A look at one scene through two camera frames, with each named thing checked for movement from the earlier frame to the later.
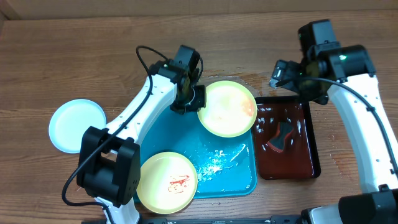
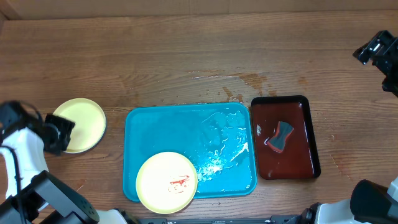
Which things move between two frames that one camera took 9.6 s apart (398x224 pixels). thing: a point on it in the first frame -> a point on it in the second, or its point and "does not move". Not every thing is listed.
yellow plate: [231, 109] -> [90, 124]
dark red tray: [287, 145] does not move
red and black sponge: [277, 143] does not move
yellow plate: [168, 182] does not move
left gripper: [200, 102] -> [66, 126]
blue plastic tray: [224, 166] does not move
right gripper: [298, 90] -> [374, 47]
